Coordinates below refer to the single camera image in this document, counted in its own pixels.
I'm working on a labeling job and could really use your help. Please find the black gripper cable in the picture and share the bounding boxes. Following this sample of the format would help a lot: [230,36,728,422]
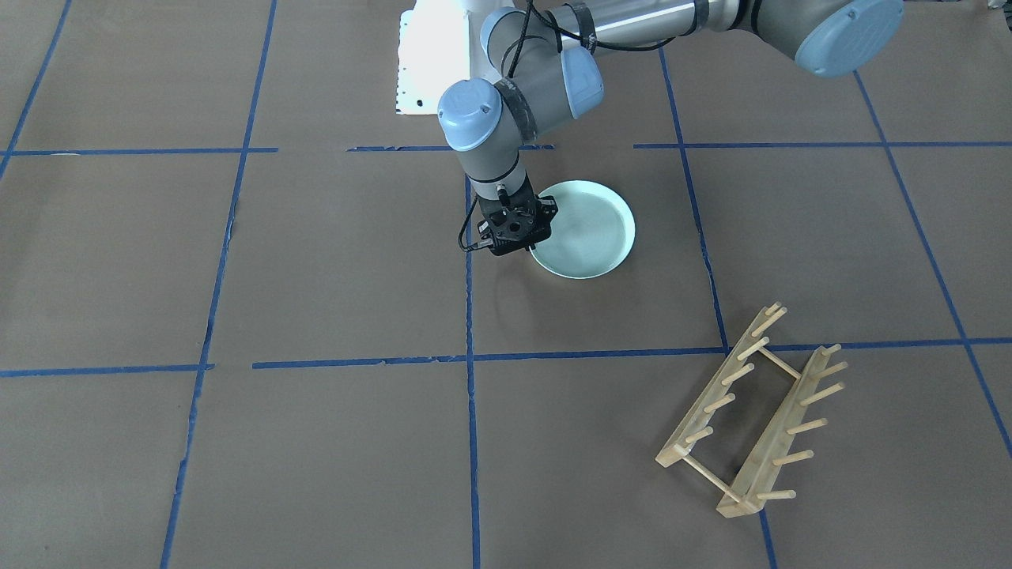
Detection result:
[457,194,495,254]

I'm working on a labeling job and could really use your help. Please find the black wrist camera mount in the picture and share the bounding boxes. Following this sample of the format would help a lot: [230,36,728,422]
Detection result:
[476,192,559,256]

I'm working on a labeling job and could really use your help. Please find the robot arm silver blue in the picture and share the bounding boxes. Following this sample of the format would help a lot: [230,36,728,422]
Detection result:
[437,1,904,202]

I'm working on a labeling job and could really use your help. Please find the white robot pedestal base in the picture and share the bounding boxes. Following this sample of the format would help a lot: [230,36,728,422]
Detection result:
[395,1,515,115]

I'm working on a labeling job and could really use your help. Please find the light green round plate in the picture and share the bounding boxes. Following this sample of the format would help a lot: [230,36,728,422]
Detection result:
[531,180,636,280]

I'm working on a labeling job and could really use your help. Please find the wooden plate drying rack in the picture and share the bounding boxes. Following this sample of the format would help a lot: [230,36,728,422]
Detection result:
[655,302,848,518]

